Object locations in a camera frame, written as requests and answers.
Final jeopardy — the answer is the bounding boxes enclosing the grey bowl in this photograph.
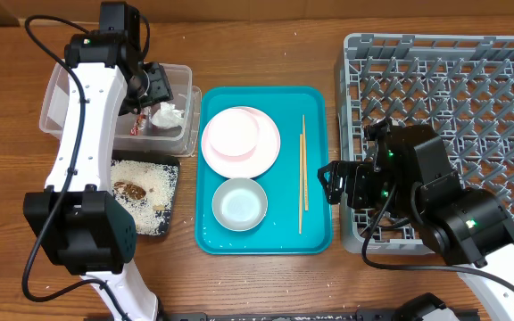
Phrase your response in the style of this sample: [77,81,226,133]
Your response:
[211,178,268,232]

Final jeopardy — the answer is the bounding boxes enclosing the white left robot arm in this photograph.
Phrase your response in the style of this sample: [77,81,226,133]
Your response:
[21,30,164,320]

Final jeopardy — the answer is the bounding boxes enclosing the grey dishwasher rack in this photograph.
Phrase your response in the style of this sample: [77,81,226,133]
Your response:
[333,32,514,256]

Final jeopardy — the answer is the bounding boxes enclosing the wooden chopstick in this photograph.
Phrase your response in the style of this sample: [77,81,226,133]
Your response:
[298,134,303,235]
[302,115,309,211]

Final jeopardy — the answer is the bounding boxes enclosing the red snack wrapper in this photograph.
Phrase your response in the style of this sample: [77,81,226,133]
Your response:
[130,107,151,136]

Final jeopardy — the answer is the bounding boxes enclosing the clear plastic bin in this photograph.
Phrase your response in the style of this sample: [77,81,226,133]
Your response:
[38,64,202,157]

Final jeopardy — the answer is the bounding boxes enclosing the white napkin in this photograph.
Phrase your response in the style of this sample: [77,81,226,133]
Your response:
[151,102,185,129]

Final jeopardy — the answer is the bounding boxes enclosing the black waste tray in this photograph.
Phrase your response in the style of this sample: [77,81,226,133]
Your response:
[104,149,181,237]

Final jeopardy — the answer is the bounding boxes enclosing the teal plastic tray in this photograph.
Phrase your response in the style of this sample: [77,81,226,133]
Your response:
[195,86,333,255]

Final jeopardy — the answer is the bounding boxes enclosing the rice and food leftovers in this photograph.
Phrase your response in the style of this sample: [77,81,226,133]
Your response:
[110,159,179,236]

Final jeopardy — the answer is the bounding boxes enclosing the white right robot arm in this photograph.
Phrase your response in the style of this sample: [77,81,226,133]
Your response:
[318,119,514,320]

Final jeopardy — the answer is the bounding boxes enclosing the left wooden chopstick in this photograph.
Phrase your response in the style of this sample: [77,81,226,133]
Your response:
[298,134,303,235]

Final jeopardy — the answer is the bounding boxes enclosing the pink large plate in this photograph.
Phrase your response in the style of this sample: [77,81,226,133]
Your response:
[201,106,281,178]

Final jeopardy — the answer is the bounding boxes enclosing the right wooden chopstick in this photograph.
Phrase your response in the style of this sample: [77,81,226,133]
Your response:
[302,115,309,211]

